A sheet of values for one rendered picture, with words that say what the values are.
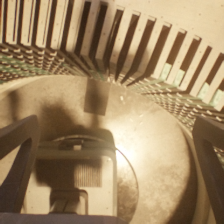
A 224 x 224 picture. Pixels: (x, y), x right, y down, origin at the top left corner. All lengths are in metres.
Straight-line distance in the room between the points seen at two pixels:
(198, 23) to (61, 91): 1.15
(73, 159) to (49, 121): 0.40
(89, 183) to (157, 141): 0.55
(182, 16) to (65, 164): 0.97
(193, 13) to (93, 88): 0.99
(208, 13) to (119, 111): 1.08
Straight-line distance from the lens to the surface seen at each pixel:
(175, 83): 0.32
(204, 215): 1.59
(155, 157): 1.45
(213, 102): 0.34
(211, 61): 0.35
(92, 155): 1.12
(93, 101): 1.30
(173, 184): 1.55
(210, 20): 0.35
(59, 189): 1.21
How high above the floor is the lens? 1.36
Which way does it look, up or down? 85 degrees down
